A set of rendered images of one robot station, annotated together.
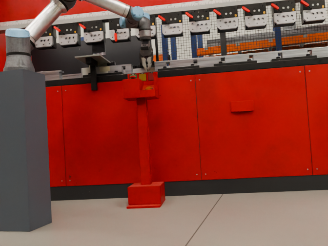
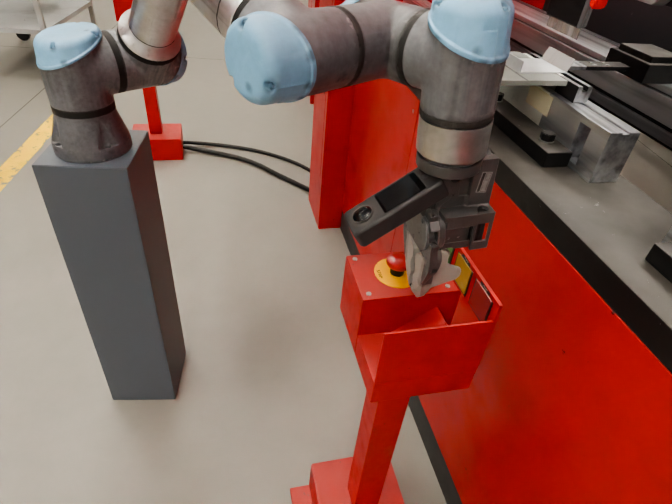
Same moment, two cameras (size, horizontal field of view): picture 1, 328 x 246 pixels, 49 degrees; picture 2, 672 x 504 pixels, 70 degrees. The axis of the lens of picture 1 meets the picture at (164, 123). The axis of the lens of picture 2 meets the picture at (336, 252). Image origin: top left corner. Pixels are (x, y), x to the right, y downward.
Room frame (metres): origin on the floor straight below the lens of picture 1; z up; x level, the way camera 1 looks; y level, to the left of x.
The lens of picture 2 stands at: (1.94, -0.31, 1.27)
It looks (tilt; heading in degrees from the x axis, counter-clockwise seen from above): 38 degrees down; 66
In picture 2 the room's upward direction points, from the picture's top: 6 degrees clockwise
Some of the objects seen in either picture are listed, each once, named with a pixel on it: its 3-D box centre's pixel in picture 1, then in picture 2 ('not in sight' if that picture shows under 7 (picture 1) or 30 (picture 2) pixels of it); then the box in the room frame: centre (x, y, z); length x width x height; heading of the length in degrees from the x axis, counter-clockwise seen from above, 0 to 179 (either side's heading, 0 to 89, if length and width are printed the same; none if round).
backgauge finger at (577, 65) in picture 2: not in sight; (618, 61); (2.85, 0.44, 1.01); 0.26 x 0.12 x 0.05; 173
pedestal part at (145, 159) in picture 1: (144, 141); (377, 433); (2.26, 0.13, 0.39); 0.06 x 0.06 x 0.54; 83
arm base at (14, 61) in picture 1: (19, 64); (88, 124); (1.81, 0.72, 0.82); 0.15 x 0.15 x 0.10
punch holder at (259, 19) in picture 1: (255, 16); not in sight; (2.55, -0.70, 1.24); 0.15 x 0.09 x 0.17; 83
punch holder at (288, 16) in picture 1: (283, 13); not in sight; (2.52, -0.90, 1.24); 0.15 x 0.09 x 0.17; 83
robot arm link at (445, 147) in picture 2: (144, 34); (451, 134); (2.23, 0.09, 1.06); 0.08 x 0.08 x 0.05
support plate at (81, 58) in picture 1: (93, 59); (482, 66); (2.55, 0.48, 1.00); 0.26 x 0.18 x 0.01; 173
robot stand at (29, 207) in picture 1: (22, 149); (128, 282); (1.81, 0.72, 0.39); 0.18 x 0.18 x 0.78; 74
